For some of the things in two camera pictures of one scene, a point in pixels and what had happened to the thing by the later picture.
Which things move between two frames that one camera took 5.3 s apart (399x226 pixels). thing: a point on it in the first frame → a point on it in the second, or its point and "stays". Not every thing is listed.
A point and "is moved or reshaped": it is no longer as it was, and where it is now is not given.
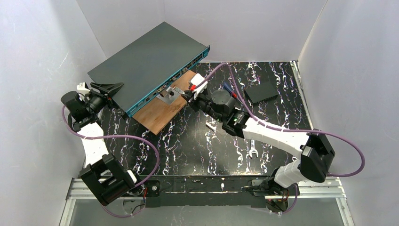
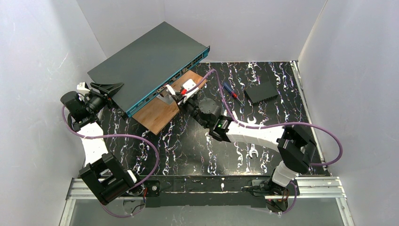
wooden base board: [157, 114] stays
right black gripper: [193, 98] → [186, 101]
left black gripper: [101, 96] stays
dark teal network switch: [149, 63] stays
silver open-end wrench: [253, 149] stays
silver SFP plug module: [179, 90] is moved or reshaped
